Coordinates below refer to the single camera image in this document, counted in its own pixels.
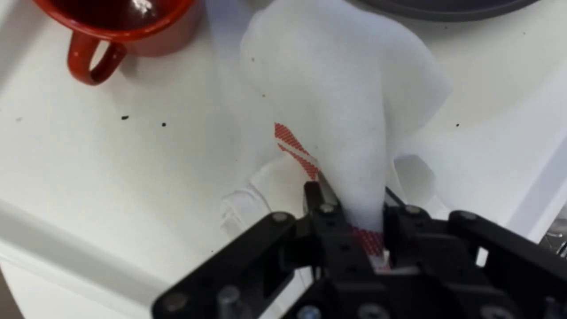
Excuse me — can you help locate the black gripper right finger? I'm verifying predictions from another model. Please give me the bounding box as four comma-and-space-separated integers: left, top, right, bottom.
382, 185, 567, 319

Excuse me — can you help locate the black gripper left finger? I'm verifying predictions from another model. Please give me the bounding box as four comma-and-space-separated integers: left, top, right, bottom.
151, 178, 359, 319

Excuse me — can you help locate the white towel with red stripes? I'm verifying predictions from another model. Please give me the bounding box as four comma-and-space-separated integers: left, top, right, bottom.
220, 152, 444, 237
206, 0, 456, 237

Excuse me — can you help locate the black frying pan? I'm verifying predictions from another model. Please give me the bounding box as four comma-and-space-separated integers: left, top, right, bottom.
346, 0, 541, 24

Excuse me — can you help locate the red mug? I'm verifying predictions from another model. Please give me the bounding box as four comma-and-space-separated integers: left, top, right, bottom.
33, 0, 201, 88

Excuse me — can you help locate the white plastic tray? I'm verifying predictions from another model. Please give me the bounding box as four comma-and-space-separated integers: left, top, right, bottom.
0, 0, 567, 308

